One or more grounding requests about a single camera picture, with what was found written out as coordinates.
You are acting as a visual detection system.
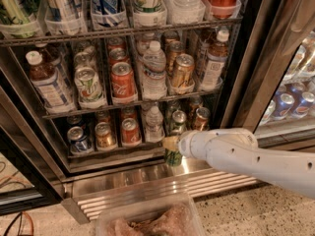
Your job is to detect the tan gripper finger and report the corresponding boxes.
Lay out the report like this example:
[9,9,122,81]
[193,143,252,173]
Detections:
[162,136,180,151]

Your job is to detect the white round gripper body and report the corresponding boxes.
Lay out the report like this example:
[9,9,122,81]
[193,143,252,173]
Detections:
[178,131,214,159]

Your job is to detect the green soda can front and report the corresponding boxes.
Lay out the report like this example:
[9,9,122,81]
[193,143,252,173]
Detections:
[164,149,182,166]

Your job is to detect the green soda can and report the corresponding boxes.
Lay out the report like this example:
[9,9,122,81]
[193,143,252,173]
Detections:
[164,149,182,166]
[169,110,187,136]

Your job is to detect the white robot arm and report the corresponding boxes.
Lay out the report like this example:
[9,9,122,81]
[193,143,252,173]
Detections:
[162,128,315,199]

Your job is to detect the green soda can behind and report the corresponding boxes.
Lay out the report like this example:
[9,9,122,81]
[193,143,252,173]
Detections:
[169,110,187,136]

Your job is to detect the small water bottle bottom shelf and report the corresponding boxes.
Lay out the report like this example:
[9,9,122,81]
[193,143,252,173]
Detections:
[146,106,164,143]

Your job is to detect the brown can bottom right front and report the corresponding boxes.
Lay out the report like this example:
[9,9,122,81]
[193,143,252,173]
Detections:
[191,107,210,131]

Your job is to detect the brown can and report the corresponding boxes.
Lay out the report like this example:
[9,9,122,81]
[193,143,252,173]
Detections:
[191,107,210,131]
[188,95,203,118]

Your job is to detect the red can bottom front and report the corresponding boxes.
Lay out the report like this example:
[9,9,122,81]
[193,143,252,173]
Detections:
[121,118,142,147]

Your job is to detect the brown can bottom right rear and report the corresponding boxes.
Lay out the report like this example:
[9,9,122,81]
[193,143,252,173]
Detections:
[188,95,203,118]

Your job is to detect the red can bottom rear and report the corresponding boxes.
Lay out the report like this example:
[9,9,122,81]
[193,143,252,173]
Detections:
[120,106,137,120]

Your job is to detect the gold can bottom front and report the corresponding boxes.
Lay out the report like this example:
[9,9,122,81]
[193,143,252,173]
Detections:
[94,122,117,150]

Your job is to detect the gold can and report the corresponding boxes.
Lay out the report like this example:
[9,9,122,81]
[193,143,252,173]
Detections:
[94,122,117,150]
[170,53,195,89]
[166,41,185,76]
[95,110,111,124]

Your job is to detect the gold can middle front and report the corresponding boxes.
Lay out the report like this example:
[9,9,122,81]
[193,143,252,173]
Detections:
[170,53,195,89]

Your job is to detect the gold can bottom rear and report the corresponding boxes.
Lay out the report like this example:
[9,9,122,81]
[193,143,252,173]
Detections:
[95,110,111,124]

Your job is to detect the red cola can middle front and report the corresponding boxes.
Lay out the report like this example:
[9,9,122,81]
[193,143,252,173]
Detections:
[111,62,137,104]

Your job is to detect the water bottle middle shelf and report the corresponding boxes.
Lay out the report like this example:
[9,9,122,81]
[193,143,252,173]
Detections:
[142,40,166,100]

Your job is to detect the blue can bottom front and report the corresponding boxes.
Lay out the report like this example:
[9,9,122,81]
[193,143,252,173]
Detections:
[67,126,93,153]

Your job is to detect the white green can middle front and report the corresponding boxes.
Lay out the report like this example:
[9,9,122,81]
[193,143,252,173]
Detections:
[75,67,106,109]

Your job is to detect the glass fridge door right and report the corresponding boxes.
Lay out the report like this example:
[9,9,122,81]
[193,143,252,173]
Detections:
[220,0,315,152]

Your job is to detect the steel fridge base grille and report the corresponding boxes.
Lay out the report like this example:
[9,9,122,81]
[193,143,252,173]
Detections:
[62,147,258,224]

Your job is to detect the blue can bottom rear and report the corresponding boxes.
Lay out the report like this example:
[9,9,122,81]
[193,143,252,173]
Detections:
[67,115,87,130]

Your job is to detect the blue pepsi can left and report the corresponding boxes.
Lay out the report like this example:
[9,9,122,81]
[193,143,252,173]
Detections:
[272,92,294,120]

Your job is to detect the blue pepsi can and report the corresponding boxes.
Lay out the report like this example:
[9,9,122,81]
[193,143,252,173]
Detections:
[272,92,294,120]
[291,91,315,118]

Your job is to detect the blue pepsi can right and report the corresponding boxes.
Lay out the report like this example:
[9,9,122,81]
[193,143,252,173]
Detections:
[291,91,315,118]

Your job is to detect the water bottle top shelf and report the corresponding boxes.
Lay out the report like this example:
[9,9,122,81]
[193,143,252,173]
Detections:
[164,0,206,25]

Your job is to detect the blue white can top shelf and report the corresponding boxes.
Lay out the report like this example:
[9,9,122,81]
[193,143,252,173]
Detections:
[91,0,127,30]

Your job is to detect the white green can top shelf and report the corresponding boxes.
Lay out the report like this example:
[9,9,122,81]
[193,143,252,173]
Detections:
[133,0,162,27]

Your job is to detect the silver blue can top shelf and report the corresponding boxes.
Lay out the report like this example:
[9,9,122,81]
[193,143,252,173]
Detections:
[45,0,88,35]

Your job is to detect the green can top left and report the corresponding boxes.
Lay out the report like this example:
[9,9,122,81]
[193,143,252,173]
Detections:
[0,0,44,39]

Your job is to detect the clear plastic food container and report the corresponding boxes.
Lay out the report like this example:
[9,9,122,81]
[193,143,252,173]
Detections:
[95,193,206,236]

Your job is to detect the tea bottle middle right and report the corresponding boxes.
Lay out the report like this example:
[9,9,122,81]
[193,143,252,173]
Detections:
[200,29,229,90]

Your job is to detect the tea bottle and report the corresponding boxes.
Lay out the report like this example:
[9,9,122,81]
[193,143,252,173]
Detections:
[26,51,75,114]
[200,29,229,90]

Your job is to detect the tea bottle middle left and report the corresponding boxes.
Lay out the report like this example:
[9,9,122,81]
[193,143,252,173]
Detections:
[26,51,75,114]

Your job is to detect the red orange cables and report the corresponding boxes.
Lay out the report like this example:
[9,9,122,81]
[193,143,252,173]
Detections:
[2,210,35,236]

